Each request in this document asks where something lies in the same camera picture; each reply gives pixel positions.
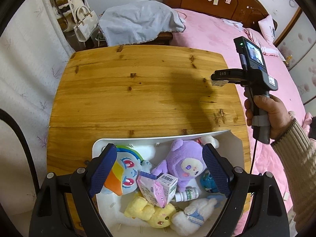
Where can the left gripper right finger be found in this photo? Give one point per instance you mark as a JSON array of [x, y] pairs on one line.
[[217, 168]]

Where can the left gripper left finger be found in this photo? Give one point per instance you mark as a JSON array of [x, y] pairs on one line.
[[99, 169]]

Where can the blue patterned pouch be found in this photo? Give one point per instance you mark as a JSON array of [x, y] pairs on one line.
[[208, 183]]

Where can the blue pony plush toy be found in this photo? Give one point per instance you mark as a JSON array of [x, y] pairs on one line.
[[122, 178]]

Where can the purple plush toy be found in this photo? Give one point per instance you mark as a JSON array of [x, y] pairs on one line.
[[184, 161]]

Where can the white pill bottle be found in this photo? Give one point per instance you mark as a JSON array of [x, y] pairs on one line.
[[187, 195]]

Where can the yellow chick plush toy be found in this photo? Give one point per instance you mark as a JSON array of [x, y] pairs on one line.
[[156, 217]]

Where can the white bear plush toy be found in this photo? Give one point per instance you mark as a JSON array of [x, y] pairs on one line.
[[188, 221]]

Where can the pink tissue packet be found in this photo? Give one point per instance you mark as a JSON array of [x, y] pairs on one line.
[[151, 189]]

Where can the small white box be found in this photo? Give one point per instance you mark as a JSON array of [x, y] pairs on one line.
[[219, 83]]

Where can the green white medicine box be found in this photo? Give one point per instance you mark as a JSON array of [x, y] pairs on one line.
[[169, 184]]

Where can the beige sweater forearm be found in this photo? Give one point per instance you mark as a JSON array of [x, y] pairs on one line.
[[297, 155]]

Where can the pink frilled pillow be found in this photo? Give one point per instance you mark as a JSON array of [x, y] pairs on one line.
[[266, 48]]

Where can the folded white paper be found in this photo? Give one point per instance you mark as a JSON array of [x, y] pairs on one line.
[[236, 25]]

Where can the white pink pillow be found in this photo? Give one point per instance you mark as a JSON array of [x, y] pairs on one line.
[[267, 28]]

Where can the white plastic tray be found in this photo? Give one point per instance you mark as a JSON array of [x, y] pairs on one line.
[[155, 149]]

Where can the pink pajama clothes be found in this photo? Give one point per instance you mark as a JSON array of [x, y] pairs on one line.
[[309, 128]]

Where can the wooden table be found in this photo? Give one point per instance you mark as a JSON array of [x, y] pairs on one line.
[[138, 91]]

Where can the dark wooden headboard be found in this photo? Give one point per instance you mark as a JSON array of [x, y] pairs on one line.
[[247, 12]]

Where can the grey cloth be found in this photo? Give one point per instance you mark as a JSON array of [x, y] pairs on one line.
[[139, 22]]

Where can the white floral curtain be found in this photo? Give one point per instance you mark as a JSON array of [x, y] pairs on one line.
[[34, 53]]

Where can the white handbag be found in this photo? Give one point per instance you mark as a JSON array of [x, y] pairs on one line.
[[86, 22]]

